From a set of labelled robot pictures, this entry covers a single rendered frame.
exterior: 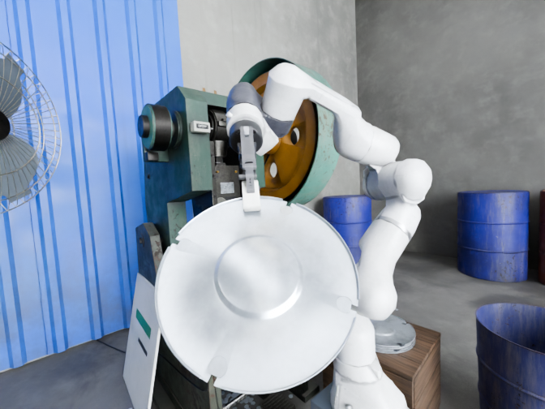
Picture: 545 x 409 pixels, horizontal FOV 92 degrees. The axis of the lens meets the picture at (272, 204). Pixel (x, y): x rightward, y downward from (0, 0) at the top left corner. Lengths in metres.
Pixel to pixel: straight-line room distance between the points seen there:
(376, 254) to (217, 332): 0.48
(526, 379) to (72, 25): 3.01
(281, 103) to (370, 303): 0.51
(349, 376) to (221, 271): 0.54
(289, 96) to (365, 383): 0.73
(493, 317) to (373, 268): 1.00
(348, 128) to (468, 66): 3.57
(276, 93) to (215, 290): 0.46
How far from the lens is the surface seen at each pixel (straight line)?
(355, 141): 0.75
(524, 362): 1.34
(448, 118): 4.15
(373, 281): 0.68
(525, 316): 1.70
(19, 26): 2.48
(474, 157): 4.04
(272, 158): 1.54
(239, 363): 0.37
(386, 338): 1.37
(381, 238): 0.76
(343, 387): 0.85
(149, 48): 2.66
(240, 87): 0.72
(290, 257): 0.40
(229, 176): 1.26
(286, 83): 0.65
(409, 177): 0.75
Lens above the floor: 1.07
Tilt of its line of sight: 4 degrees down
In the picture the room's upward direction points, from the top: 3 degrees counter-clockwise
